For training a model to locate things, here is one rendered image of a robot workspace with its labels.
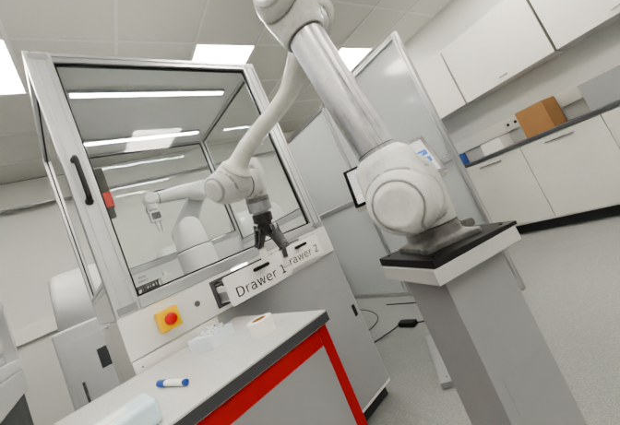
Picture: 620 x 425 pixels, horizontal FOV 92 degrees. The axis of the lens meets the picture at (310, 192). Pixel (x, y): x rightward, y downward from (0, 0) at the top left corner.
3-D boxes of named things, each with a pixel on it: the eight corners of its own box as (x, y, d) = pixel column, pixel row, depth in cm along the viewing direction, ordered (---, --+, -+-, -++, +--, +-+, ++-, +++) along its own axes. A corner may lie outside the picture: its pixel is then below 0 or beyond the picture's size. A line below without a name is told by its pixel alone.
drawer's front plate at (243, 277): (293, 273, 128) (283, 249, 129) (233, 306, 109) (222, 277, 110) (291, 274, 129) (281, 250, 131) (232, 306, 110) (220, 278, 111)
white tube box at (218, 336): (235, 334, 93) (231, 322, 93) (214, 349, 86) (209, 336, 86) (213, 338, 100) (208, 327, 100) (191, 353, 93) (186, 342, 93)
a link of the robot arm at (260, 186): (252, 198, 120) (232, 204, 108) (241, 160, 119) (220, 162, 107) (275, 192, 116) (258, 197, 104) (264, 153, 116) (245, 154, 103)
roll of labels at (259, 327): (278, 324, 84) (272, 310, 85) (274, 332, 77) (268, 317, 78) (255, 334, 84) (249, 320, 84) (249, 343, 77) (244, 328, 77)
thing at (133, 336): (334, 250, 166) (323, 225, 168) (131, 362, 98) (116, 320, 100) (256, 273, 236) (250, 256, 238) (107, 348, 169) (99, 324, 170)
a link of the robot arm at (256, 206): (260, 196, 120) (264, 210, 120) (240, 202, 114) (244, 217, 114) (273, 193, 113) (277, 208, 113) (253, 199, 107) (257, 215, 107)
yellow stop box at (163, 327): (184, 323, 107) (176, 303, 107) (162, 334, 102) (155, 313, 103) (180, 323, 110) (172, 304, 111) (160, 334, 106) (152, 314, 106)
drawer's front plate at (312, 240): (324, 252, 159) (315, 232, 160) (281, 275, 140) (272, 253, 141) (322, 253, 160) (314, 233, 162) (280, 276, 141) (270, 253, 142)
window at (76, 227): (108, 277, 106) (34, 67, 115) (106, 278, 106) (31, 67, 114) (95, 297, 170) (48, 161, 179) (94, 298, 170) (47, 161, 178)
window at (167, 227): (308, 223, 164) (242, 71, 174) (137, 296, 107) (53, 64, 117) (307, 223, 164) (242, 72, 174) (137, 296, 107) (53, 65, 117)
